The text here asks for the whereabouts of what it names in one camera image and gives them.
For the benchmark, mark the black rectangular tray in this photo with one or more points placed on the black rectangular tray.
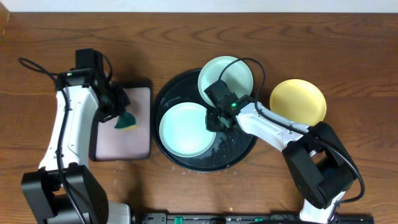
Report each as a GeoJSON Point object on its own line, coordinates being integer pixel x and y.
{"type": "Point", "coordinates": [110, 144]}

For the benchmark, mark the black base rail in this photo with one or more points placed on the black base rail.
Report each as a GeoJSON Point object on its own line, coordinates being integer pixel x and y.
{"type": "Point", "coordinates": [163, 218]}

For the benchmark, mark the yellow plate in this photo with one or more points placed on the yellow plate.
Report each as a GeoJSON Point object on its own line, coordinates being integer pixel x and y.
{"type": "Point", "coordinates": [299, 101]}

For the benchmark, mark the green yellow sponge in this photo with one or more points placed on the green yellow sponge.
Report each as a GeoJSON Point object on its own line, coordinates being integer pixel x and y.
{"type": "Point", "coordinates": [125, 121]}

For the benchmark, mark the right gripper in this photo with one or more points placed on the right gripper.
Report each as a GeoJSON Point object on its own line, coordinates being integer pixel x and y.
{"type": "Point", "coordinates": [210, 125]}

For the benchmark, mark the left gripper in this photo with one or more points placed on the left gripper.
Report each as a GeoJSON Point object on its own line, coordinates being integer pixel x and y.
{"type": "Point", "coordinates": [124, 102]}

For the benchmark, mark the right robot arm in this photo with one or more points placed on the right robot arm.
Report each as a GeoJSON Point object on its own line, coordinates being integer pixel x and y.
{"type": "Point", "coordinates": [318, 162]}

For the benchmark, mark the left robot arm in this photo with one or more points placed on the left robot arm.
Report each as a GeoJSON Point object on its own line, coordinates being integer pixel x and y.
{"type": "Point", "coordinates": [63, 190]}

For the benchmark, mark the round black tray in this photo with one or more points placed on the round black tray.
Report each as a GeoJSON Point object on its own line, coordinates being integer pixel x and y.
{"type": "Point", "coordinates": [229, 147]}

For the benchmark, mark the mint plate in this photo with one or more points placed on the mint plate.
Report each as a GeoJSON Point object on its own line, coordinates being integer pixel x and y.
{"type": "Point", "coordinates": [238, 76]}
{"type": "Point", "coordinates": [183, 132]}

